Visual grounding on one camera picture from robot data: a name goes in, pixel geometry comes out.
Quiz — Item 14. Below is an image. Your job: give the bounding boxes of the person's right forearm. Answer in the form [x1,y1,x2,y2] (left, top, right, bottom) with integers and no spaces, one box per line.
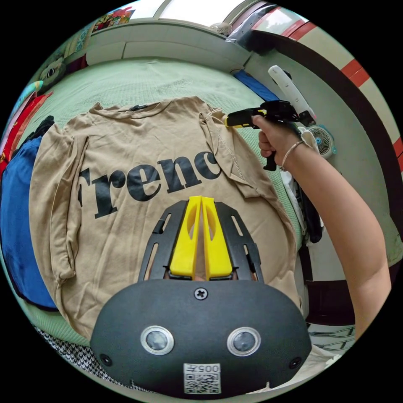
[281,141,393,347]

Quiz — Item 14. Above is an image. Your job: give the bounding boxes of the brown t-shirt with black print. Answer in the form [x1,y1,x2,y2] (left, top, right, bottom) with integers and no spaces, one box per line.
[29,96,304,340]

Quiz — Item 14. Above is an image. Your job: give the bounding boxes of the green plush toy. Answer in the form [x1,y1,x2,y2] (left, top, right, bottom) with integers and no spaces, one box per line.
[38,56,67,86]

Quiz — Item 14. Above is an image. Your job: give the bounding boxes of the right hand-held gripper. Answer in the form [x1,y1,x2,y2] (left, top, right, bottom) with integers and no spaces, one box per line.
[225,100,317,172]

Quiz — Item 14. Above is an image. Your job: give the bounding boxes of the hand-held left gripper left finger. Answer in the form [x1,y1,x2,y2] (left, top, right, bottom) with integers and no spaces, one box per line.
[169,195,202,280]

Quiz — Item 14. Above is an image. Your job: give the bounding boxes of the blue folded cloth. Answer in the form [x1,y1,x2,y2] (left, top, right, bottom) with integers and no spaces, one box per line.
[234,69,279,102]

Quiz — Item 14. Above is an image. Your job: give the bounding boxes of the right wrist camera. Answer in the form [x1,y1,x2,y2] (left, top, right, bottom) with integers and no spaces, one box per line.
[267,65,317,124]

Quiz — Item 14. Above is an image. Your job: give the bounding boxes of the black and white checked cloth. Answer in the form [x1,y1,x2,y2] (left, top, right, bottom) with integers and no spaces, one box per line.
[31,324,133,388]

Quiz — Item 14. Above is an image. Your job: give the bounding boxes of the small white desk fan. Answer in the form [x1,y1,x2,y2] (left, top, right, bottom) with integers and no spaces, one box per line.
[307,124,337,159]

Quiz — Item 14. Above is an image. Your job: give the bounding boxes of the person's right hand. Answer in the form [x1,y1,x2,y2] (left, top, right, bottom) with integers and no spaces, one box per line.
[251,114,306,168]

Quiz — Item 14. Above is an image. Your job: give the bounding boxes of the window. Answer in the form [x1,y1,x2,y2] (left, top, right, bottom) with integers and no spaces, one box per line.
[153,0,252,23]

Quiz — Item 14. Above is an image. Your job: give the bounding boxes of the pile of clothes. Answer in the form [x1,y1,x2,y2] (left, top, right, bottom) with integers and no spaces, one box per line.
[0,91,60,312]

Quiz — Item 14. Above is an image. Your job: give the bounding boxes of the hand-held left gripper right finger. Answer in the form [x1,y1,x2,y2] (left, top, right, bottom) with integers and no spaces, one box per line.
[201,196,233,280]

